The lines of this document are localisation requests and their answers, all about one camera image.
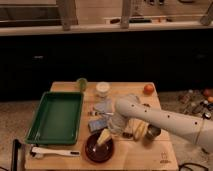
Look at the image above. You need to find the white handled brush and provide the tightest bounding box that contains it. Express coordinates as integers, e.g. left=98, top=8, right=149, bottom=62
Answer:
left=31, top=147, right=80, bottom=157

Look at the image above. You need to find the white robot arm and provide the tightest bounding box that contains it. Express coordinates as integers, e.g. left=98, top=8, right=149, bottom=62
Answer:
left=107, top=94, right=213, bottom=153

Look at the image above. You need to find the dark red bowl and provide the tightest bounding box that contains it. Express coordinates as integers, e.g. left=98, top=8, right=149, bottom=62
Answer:
left=84, top=133, right=114, bottom=163

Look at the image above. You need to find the orange fruit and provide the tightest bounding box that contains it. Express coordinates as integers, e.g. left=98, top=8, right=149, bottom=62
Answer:
left=143, top=84, right=155, bottom=95

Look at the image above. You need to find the metal cup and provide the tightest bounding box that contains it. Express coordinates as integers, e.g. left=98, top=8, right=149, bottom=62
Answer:
left=146, top=125, right=161, bottom=139

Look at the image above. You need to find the green plastic tray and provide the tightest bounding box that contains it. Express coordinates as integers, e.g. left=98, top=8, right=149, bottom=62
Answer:
left=25, top=92, right=84, bottom=145

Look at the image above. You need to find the small knife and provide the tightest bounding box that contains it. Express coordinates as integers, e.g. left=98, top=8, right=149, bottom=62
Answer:
left=88, top=111, right=114, bottom=116

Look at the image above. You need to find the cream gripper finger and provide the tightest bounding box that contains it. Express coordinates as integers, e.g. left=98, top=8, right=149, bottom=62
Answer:
left=97, top=129, right=111, bottom=146

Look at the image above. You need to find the grey cloth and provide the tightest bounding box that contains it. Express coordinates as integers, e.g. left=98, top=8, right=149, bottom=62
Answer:
left=93, top=99, right=113, bottom=113

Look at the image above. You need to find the black cable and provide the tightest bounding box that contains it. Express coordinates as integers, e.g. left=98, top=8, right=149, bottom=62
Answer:
left=178, top=162, right=213, bottom=171

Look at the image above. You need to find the white cup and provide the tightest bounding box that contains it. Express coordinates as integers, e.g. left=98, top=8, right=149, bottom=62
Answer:
left=96, top=82, right=110, bottom=97

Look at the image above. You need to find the yellow banana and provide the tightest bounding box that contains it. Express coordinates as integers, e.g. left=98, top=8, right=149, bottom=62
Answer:
left=133, top=121, right=147, bottom=141

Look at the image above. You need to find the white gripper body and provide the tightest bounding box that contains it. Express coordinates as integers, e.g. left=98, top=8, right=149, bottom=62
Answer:
left=107, top=113, right=129, bottom=135

